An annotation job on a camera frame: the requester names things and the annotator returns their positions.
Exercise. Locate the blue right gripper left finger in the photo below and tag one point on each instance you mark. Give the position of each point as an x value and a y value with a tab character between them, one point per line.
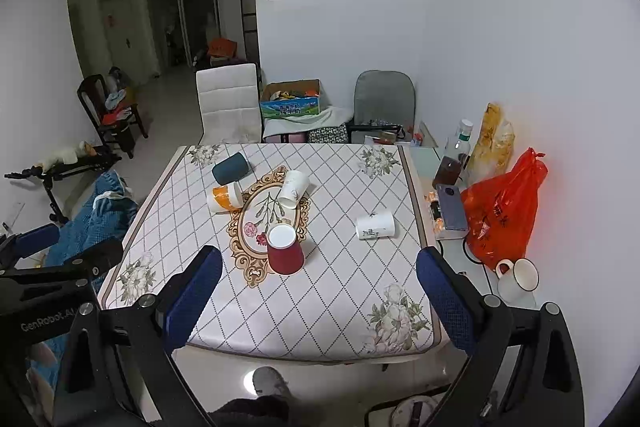
186	295

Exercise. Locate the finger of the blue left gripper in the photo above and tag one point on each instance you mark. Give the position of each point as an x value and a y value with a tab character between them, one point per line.
39	239

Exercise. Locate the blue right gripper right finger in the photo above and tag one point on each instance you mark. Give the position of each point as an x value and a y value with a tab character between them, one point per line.
454	298

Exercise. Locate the red ribbed paper cup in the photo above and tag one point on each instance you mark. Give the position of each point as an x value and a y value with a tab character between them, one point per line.
285	254

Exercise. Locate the white paper cup right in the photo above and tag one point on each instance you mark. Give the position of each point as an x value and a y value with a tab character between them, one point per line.
376	225

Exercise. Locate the orange and white paper cup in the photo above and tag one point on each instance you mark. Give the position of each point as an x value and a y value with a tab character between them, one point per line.
226	198

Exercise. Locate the dark teal cup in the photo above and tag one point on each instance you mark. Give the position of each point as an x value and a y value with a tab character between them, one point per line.
232	169

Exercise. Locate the white floral paper cup centre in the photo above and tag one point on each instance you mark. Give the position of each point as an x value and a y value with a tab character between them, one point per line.
294	186

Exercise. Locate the white enamel mug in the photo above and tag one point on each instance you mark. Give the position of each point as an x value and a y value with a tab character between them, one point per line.
516	279

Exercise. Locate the blue quilted jacket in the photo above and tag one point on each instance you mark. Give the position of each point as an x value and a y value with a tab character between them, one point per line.
108	212

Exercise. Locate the orange plastic bag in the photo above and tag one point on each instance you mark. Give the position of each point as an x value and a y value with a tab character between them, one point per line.
501	211

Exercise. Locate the grey slipper right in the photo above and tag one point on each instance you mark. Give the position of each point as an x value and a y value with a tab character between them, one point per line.
268	382

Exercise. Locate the diamond pattern floral tablecloth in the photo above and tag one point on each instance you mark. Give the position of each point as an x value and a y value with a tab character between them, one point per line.
318	246

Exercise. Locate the yellow snack bag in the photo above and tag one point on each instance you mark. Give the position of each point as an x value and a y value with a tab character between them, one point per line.
494	147

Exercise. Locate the clear plastic bottle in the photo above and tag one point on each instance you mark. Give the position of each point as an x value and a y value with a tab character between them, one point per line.
458	146

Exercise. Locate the dark wooden chair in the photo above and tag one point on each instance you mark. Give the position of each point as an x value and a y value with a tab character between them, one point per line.
112	113

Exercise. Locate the white padded chair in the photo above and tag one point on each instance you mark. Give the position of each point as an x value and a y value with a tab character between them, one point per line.
229	105

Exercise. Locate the grey office chair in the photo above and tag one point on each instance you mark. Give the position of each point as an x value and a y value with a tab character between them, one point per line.
384	101

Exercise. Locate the cardboard box with toys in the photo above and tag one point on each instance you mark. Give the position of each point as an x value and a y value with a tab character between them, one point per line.
290	99

